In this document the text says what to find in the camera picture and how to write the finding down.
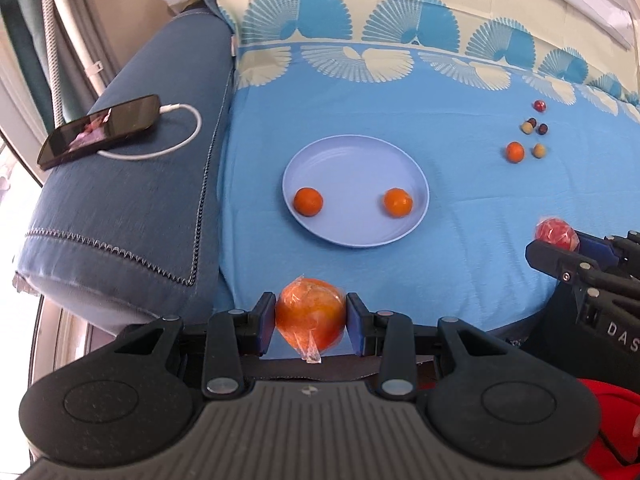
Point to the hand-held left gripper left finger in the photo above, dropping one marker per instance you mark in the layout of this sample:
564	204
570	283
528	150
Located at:
266	327

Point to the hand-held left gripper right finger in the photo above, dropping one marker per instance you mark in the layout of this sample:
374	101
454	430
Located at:
355	327

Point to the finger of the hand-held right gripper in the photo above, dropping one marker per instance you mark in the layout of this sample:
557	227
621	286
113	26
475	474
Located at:
562	260
592	246

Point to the red plastic-wrapped fruit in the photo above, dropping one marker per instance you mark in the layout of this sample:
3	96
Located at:
554	232

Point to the large plastic-wrapped orange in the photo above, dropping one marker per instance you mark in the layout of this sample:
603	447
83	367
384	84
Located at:
310	322

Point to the small orange kumquat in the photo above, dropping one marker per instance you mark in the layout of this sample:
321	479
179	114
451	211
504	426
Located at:
514	152

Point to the small tan round fruit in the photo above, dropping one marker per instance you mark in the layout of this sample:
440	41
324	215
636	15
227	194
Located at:
538	150
526	128

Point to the light blue round plate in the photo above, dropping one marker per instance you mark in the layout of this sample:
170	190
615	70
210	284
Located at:
355	190

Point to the small red cherry tomato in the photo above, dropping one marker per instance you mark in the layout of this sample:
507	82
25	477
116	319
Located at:
539	105

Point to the red cloth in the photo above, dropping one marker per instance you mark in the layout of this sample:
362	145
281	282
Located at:
612	425

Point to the bare orange tangerine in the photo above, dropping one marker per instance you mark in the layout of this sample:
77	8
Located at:
307	201
398	202

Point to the blue stitched cushion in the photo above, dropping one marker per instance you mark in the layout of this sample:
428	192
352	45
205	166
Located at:
135	185

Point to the blue fan-print bed sheet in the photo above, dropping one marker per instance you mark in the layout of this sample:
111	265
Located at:
450	60

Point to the black smartphone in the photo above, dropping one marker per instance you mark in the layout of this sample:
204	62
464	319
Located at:
100	130

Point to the white perforated pole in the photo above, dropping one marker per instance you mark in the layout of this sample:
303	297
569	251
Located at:
75	25

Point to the green curtain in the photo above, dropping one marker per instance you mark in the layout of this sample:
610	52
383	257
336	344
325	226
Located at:
25	25

